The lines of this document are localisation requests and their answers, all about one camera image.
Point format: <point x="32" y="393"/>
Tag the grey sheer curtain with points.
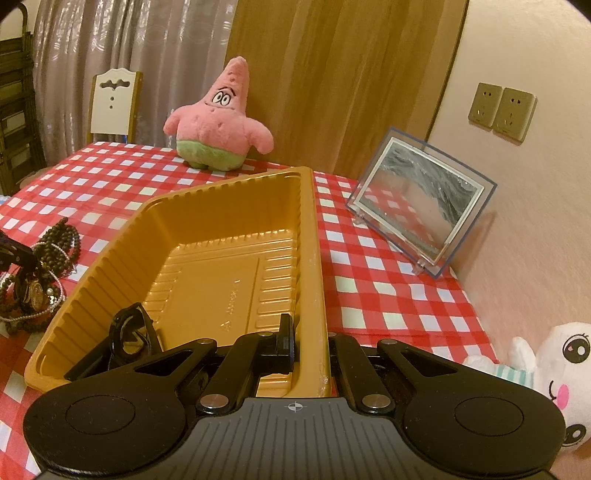
<point x="161" y="46"/>

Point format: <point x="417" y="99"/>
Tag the black folding rack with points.
<point x="18" y="115"/>

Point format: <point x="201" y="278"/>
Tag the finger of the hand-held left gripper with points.
<point x="18" y="258"/>

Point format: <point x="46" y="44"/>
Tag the tan wall socket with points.
<point x="485" y="105"/>
<point x="515" y="114"/>

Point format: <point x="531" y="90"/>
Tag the black wristwatch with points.
<point x="87" y="364"/>

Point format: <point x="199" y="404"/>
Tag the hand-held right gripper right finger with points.
<point x="344" y="355"/>

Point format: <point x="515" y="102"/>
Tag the gold plastic tray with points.
<point x="207" y="277"/>

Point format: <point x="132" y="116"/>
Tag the gold wristwatch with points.
<point x="36" y="293"/>

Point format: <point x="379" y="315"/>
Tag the brown curtain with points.
<point x="346" y="69"/>

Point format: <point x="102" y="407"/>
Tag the white wooden chair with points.
<point x="113" y="110"/>

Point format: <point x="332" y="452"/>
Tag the red checkered tablecloth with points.
<point x="392" y="286"/>

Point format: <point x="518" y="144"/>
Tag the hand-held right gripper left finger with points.
<point x="287" y="344"/>

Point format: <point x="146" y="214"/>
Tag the pink starfish plush toy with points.
<point x="217" y="124"/>

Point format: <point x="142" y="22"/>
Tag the white cat plush toy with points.
<point x="568" y="369"/>

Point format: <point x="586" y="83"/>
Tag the clear sand art frame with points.
<point x="415" y="198"/>

